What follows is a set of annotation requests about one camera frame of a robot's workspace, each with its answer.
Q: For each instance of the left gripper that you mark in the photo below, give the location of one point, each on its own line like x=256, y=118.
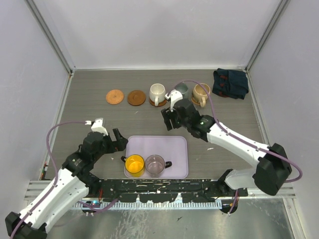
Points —
x=118, y=145

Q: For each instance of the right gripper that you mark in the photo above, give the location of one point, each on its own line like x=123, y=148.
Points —
x=168, y=115

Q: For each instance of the light cork coaster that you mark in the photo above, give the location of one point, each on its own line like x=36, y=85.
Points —
x=195, y=101
x=114, y=97

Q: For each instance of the beige ceramic mug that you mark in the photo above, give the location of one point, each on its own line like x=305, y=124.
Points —
x=201, y=93

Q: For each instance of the grey-green ceramic mug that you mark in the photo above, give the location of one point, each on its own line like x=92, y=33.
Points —
x=183, y=89

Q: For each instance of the yellow glass mug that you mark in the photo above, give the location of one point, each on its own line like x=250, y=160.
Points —
x=134, y=165

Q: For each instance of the dark wooden coaster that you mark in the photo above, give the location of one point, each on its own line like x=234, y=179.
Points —
x=136, y=97
x=162, y=102

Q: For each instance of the white ceramic mug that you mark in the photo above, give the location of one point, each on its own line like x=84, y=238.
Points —
x=157, y=94

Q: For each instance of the clear purple glass mug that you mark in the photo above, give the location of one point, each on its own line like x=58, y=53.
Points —
x=155, y=165

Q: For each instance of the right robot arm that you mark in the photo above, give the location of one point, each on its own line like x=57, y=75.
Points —
x=268, y=171

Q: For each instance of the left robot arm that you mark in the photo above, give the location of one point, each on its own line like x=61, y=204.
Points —
x=72, y=182

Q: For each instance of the lavender plastic tray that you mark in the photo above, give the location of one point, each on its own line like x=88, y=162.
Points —
x=170, y=148

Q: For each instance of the dark blue folded cloth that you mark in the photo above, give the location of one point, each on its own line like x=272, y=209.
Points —
x=230, y=84

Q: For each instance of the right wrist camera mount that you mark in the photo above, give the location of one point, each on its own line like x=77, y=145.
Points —
x=174, y=96

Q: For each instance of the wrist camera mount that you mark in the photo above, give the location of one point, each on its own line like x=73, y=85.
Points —
x=174, y=96
x=97, y=126

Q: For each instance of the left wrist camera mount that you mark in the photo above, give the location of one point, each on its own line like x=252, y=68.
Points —
x=97, y=126

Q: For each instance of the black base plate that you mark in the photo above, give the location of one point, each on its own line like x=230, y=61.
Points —
x=160, y=191

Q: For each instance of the white slotted cable duct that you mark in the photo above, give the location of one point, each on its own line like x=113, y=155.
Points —
x=176, y=205

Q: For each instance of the aluminium frame post right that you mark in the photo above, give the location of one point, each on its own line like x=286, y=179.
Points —
x=268, y=31

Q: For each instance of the aluminium frame post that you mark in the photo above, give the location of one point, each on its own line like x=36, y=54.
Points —
x=46, y=29
x=268, y=31

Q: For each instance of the aluminium frame post left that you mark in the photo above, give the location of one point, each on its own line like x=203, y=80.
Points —
x=46, y=29

